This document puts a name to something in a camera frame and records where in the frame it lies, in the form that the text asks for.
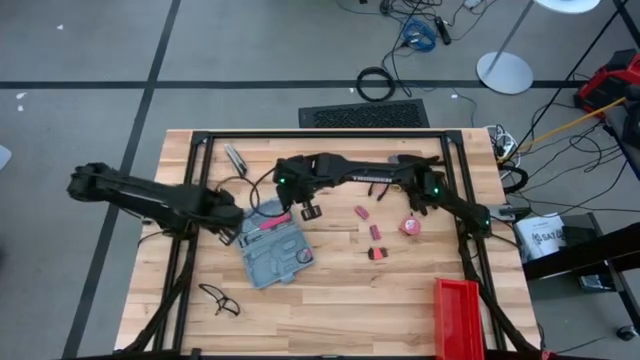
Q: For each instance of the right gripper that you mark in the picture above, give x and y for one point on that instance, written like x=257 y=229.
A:
x=295 y=185

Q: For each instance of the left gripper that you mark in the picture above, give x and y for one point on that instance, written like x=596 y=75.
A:
x=222 y=215

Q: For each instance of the grey plastic tool case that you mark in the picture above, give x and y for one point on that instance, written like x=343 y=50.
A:
x=270 y=260

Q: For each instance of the red bit holder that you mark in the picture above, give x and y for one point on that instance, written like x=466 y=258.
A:
x=362 y=212
x=375 y=232

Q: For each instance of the clear black-framed safety glasses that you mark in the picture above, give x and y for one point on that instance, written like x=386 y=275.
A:
x=219 y=298

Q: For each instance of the small red black tool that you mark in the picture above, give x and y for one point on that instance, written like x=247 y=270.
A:
x=379 y=253

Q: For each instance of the red tape measure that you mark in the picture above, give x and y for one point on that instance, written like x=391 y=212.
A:
x=410 y=226

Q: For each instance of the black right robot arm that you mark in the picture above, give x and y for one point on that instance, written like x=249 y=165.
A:
x=370 y=172

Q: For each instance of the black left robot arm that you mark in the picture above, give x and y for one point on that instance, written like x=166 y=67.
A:
x=140 y=195

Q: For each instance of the grey black utility knife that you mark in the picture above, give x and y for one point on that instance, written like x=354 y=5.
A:
x=232 y=154

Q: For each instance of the black glove yellow cuff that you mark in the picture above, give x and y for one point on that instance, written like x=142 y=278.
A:
x=422 y=206

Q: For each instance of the red plastic bin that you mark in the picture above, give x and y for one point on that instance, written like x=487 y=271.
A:
x=457 y=325

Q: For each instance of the black power strip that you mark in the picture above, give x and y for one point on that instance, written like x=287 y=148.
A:
x=443 y=30

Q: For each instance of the white floor lamp stand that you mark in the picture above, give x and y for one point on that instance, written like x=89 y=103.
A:
x=505 y=74

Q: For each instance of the grey floor object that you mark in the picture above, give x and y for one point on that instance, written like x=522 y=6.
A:
x=4 y=157

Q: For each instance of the white power adapter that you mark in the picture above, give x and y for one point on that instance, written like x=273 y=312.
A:
x=472 y=4

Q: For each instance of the red black machine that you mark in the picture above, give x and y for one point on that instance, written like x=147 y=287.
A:
x=607 y=82

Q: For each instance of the black caster wheel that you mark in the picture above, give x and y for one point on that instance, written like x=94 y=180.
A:
x=626 y=333

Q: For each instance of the black aluminium table frame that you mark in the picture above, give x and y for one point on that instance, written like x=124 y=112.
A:
x=325 y=134

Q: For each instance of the grey metal base plate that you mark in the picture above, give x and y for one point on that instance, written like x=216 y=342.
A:
x=502 y=212

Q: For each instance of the black cart frame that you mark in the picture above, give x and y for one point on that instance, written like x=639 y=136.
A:
x=575 y=256

